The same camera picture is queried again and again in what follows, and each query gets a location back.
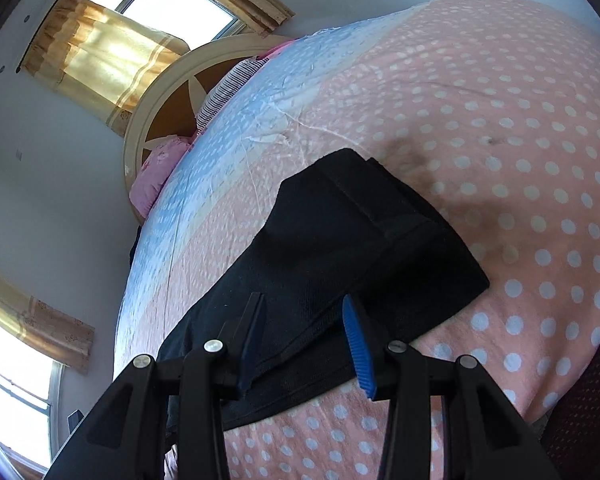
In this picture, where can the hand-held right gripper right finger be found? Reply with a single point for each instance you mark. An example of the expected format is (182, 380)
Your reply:
(360, 350)

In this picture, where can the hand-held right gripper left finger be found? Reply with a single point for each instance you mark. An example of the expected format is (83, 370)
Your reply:
(250, 345)

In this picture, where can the black pants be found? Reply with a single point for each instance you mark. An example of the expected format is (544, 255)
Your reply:
(330, 230)

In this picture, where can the pink pillow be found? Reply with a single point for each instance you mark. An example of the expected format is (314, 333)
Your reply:
(155, 170)

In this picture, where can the window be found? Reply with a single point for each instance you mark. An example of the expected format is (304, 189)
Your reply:
(10, 385)
(180, 5)

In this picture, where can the striped pillow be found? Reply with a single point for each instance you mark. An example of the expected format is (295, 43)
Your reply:
(225, 90)

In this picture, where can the pink and blue dotted blanket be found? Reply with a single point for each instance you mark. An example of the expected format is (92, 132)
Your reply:
(480, 110)

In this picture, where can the cream wooden headboard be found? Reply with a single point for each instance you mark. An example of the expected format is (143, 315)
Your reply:
(160, 90)

